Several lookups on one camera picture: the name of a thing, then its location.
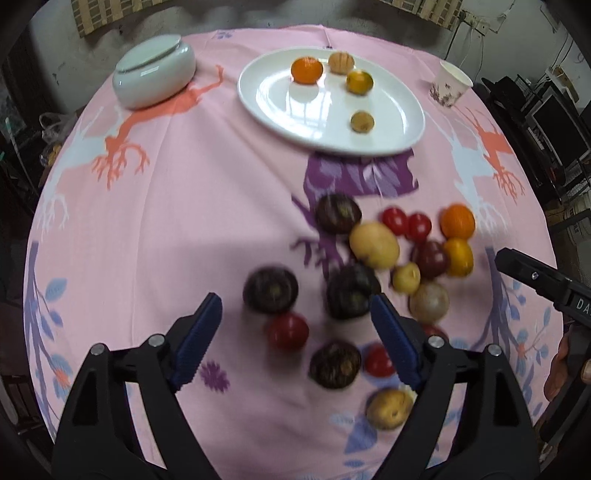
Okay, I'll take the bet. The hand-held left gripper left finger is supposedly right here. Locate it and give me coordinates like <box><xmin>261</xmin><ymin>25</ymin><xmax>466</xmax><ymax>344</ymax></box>
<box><xmin>52</xmin><ymin>292</ymin><xmax>223</xmax><ymax>480</ymax></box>

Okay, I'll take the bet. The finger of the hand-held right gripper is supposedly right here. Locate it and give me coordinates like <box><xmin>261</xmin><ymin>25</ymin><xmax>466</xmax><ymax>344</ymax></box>
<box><xmin>495</xmin><ymin>248</ymin><xmax>574</xmax><ymax>309</ymax></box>

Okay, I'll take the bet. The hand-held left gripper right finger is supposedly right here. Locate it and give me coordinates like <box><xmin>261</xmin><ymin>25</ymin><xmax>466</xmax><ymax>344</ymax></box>
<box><xmin>370</xmin><ymin>294</ymin><xmax>541</xmax><ymax>480</ymax></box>

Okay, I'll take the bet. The beige round fruit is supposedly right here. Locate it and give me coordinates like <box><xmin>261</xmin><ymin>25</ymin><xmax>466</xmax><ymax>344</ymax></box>
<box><xmin>409</xmin><ymin>281</ymin><xmax>450</xmax><ymax>324</ymax></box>

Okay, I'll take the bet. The dark purple round fruit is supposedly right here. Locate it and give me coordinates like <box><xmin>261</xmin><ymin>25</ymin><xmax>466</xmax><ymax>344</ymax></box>
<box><xmin>308</xmin><ymin>340</ymin><xmax>362</xmax><ymax>391</ymax></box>
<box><xmin>326</xmin><ymin>264</ymin><xmax>382</xmax><ymax>320</ymax></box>
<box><xmin>243</xmin><ymin>267</ymin><xmax>299</xmax><ymax>315</ymax></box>
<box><xmin>315</xmin><ymin>194</ymin><xmax>362</xmax><ymax>234</ymax></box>

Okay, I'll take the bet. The yellow potato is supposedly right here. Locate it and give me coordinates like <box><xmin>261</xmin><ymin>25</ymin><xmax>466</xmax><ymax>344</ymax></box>
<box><xmin>366</xmin><ymin>388</ymin><xmax>415</xmax><ymax>431</ymax></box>

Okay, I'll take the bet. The orange tangerine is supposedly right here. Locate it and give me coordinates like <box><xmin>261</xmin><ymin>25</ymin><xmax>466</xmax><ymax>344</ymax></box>
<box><xmin>291</xmin><ymin>56</ymin><xmax>324</xmax><ymax>85</ymax></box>
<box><xmin>440</xmin><ymin>203</ymin><xmax>476</xmax><ymax>241</ymax></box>

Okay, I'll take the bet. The white oval plate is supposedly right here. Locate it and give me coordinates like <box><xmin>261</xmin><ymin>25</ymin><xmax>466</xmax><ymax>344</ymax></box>
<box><xmin>237</xmin><ymin>46</ymin><xmax>426</xmax><ymax>156</ymax></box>

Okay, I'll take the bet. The person's right hand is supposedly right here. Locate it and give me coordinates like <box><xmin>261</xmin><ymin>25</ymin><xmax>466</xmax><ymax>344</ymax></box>
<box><xmin>544</xmin><ymin>323</ymin><xmax>591</xmax><ymax>402</ymax></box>

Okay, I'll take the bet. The small yellow round fruit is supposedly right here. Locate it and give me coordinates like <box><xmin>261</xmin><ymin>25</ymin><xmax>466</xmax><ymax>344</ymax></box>
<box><xmin>392</xmin><ymin>262</ymin><xmax>422</xmax><ymax>294</ymax></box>

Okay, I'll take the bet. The dark red plum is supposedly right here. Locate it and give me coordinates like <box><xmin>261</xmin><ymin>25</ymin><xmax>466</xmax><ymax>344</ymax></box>
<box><xmin>411</xmin><ymin>241</ymin><xmax>450</xmax><ymax>280</ymax></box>

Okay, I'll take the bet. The large yellow round fruit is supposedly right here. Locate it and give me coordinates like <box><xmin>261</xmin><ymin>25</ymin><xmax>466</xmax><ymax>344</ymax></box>
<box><xmin>349</xmin><ymin>222</ymin><xmax>400</xmax><ymax>269</ymax></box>

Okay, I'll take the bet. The pink printed tablecloth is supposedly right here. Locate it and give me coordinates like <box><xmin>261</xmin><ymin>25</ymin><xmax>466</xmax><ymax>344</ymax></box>
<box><xmin>23</xmin><ymin>25</ymin><xmax>559</xmax><ymax>480</ymax></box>

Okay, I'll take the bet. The computer monitor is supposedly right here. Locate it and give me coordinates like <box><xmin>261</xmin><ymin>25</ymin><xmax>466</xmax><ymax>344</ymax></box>
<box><xmin>531</xmin><ymin>85</ymin><xmax>583</xmax><ymax>144</ymax></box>

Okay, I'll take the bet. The floral paper cup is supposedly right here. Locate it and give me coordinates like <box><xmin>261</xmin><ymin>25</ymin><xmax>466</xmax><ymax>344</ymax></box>
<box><xmin>429</xmin><ymin>60</ymin><xmax>474</xmax><ymax>108</ymax></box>

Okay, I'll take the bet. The small brown round fruit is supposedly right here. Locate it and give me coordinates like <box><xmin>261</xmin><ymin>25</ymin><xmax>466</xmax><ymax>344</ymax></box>
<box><xmin>350</xmin><ymin>111</ymin><xmax>375</xmax><ymax>134</ymax></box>

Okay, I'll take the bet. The small yellow-orange citrus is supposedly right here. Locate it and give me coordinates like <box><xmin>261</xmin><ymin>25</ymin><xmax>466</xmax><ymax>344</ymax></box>
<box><xmin>346</xmin><ymin>68</ymin><xmax>374</xmax><ymax>96</ymax></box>

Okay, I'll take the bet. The clear plastic bag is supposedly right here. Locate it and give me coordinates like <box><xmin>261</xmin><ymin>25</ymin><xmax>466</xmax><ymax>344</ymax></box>
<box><xmin>39</xmin><ymin>112</ymin><xmax>77</xmax><ymax>144</ymax></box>

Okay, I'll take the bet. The white ceramic bowl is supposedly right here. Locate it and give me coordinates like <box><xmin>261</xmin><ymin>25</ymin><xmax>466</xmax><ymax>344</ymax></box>
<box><xmin>112</xmin><ymin>41</ymin><xmax>197</xmax><ymax>110</ymax></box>

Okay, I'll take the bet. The tan walnut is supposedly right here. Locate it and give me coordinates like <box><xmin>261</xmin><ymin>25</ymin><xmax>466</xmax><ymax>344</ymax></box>
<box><xmin>328</xmin><ymin>51</ymin><xmax>355</xmax><ymax>75</ymax></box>

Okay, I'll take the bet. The woven bamboo curtain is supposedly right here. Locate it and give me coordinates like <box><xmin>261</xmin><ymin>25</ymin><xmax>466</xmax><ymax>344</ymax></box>
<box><xmin>74</xmin><ymin>0</ymin><xmax>185</xmax><ymax>38</ymax></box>
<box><xmin>379</xmin><ymin>0</ymin><xmax>467</xmax><ymax>32</ymax></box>

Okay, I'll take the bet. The white wall socket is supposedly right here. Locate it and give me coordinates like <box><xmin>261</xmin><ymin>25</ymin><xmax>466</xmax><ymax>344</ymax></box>
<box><xmin>462</xmin><ymin>11</ymin><xmax>490</xmax><ymax>35</ymax></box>

